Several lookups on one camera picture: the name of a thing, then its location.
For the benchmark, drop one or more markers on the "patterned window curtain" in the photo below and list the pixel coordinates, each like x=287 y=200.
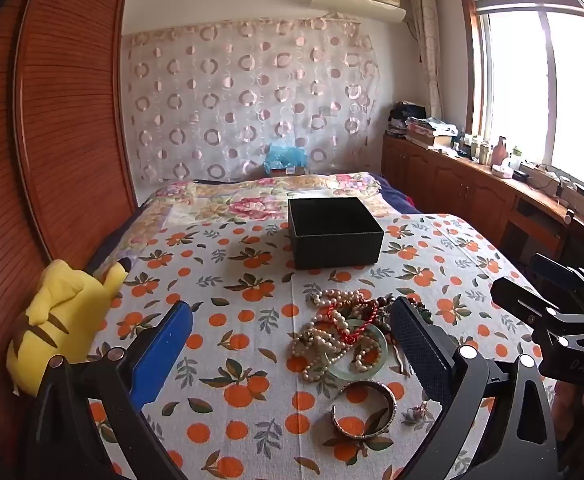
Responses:
x=428 y=50

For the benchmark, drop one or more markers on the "bottles on cabinet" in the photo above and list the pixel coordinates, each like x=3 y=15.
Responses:
x=499 y=152

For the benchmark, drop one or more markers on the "floral blanket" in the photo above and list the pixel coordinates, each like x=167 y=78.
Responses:
x=212 y=205

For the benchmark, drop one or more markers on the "orange fruit print sheet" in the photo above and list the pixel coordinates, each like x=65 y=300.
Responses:
x=252 y=410

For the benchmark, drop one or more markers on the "circle pattern wall cloth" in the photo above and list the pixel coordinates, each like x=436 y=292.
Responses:
x=232 y=100

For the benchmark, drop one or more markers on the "wooden cabinet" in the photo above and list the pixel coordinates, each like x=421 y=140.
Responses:
x=447 y=180

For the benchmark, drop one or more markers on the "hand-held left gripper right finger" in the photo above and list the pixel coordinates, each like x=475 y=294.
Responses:
x=417 y=350

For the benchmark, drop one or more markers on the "black cardboard box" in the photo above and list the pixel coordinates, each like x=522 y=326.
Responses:
x=334 y=240

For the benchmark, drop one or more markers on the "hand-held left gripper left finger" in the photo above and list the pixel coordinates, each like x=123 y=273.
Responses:
x=164 y=345

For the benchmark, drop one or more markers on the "cream bottle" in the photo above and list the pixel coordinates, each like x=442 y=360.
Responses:
x=483 y=151

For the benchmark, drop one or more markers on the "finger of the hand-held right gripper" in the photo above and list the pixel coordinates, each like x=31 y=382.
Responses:
x=522 y=300
x=557 y=271

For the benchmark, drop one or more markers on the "pale green jade bangle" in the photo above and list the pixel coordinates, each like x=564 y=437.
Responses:
x=349 y=373

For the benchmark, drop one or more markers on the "window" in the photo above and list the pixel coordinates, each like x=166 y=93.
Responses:
x=522 y=75

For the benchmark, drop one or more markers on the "patterned cuff bangle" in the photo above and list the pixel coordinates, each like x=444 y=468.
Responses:
x=367 y=432

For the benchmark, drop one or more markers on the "person's right hand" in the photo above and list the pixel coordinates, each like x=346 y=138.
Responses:
x=579 y=407

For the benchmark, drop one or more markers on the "blue plastic bag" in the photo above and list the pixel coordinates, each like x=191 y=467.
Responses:
x=284 y=156

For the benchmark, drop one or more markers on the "dark blue bedsheet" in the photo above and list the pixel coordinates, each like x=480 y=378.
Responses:
x=397 y=197

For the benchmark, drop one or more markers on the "stack of books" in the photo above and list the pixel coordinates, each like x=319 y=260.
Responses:
x=427 y=132

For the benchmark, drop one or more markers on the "yellow plush toy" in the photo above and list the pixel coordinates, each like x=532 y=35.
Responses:
x=57 y=305

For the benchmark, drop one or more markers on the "pile of dark clothes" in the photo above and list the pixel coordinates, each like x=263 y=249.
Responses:
x=404 y=112

